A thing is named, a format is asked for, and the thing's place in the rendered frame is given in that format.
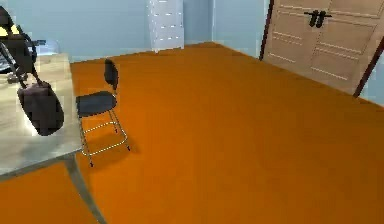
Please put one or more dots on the black desk lamp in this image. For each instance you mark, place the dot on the black desk lamp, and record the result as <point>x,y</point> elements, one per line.
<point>41,106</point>

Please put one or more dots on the black chair with metal legs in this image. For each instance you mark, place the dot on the black chair with metal legs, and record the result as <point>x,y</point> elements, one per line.
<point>95,103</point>

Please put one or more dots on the beige panelled room door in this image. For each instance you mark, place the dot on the beige panelled room door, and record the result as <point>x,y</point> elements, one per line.
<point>320,50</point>

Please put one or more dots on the white chest of drawers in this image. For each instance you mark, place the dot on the white chest of drawers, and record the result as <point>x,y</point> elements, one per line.
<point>166,25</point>

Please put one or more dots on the grey metal table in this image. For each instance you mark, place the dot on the grey metal table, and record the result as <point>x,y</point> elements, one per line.
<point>40,146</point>

